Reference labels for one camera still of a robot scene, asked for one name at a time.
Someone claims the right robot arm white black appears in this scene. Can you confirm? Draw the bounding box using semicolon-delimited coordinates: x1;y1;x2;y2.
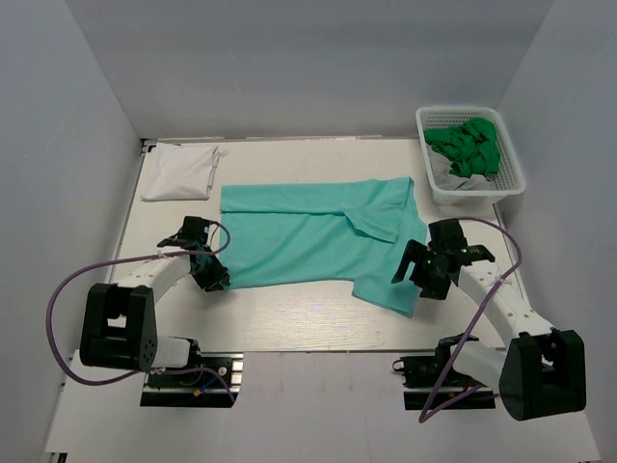
392;218;587;422

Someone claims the teal t shirt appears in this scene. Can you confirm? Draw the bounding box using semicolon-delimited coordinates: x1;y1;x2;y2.
220;177;427;315

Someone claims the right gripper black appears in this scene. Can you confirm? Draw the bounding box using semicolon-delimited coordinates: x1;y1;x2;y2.
392;239;452;301

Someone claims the white plastic basket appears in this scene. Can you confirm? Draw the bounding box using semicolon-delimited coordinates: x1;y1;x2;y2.
416;105;525;204

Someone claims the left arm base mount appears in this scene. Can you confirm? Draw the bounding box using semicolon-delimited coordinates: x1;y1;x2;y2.
140;353;244;409

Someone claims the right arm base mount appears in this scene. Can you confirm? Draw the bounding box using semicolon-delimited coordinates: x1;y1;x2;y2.
391;335;496;411

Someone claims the grey t shirt in basket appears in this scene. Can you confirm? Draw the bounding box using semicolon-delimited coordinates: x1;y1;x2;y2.
429;153;495;191

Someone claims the folded white t shirt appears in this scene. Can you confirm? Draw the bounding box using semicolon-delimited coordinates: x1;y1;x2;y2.
141;142;221;203

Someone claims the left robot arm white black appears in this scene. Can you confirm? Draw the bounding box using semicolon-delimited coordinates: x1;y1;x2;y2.
79;216;230;385

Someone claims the green t shirt in basket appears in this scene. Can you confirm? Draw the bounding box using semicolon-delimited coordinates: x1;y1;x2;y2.
423;118;501;180

